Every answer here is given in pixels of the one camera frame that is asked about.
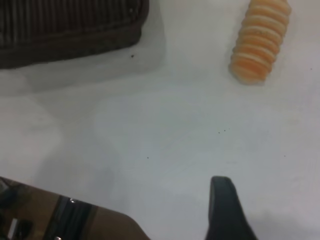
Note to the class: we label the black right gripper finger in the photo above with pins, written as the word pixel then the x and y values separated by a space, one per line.
pixel 225 212

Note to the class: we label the black woven rectangular basket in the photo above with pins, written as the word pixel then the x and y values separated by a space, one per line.
pixel 62 27

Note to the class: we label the ridged golden bread loaf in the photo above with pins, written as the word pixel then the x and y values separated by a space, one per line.
pixel 257 42

